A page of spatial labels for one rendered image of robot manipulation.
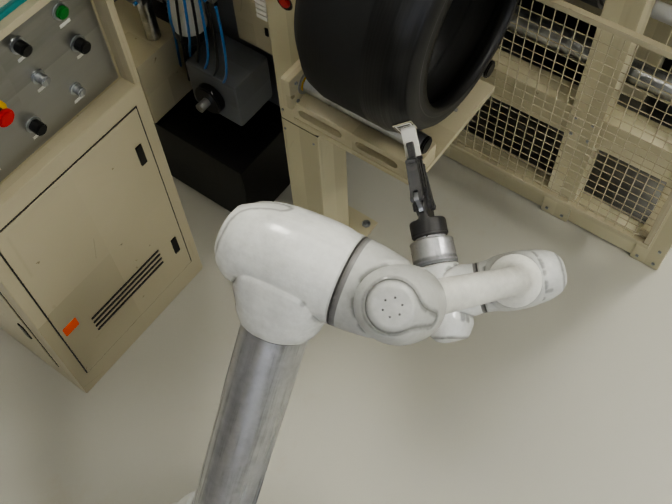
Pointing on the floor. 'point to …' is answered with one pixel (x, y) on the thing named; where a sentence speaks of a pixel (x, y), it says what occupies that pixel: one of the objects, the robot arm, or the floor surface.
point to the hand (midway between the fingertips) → (411, 143)
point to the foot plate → (360, 222)
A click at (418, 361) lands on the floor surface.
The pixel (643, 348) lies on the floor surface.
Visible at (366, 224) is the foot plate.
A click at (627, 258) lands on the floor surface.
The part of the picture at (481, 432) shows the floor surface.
